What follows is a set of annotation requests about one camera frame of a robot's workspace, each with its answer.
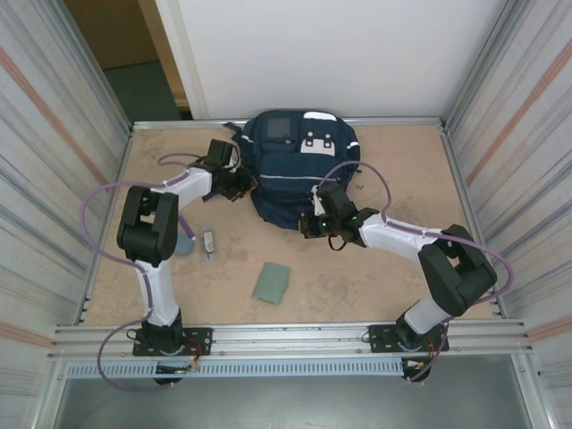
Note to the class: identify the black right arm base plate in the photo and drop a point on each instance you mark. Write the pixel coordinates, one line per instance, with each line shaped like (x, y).
(380, 337)

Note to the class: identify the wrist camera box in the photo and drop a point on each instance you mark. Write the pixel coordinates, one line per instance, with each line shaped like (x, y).
(232, 158)
(318, 203)

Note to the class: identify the small controller board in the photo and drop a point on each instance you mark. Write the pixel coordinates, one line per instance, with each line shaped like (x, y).
(415, 364)
(176, 367)

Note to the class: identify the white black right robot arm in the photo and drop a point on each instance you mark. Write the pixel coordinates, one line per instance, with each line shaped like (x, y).
(429, 313)

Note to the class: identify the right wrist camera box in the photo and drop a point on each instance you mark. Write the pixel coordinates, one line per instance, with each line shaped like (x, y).
(318, 203)

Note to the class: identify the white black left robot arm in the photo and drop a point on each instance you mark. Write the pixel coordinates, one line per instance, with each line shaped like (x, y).
(156, 295)

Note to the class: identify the light blue pouch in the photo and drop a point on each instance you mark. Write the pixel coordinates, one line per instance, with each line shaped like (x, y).
(184, 248)

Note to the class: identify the aluminium table edge bar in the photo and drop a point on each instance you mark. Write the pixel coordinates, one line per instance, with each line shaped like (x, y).
(179, 123)

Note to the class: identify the green-grey cloth pouch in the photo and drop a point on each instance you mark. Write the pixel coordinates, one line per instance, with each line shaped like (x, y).
(270, 283)

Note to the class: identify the short purple stick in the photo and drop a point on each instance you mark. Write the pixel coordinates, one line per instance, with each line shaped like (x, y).
(187, 227)

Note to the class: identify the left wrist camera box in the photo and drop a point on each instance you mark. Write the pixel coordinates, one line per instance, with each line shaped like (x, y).
(232, 158)

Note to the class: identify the navy blue backpack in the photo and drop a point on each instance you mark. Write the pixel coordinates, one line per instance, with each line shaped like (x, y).
(286, 170)

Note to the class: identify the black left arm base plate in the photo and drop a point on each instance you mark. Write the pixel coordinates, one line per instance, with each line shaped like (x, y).
(196, 339)

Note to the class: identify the aluminium mounting rail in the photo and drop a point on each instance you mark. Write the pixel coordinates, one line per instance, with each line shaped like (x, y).
(290, 337)

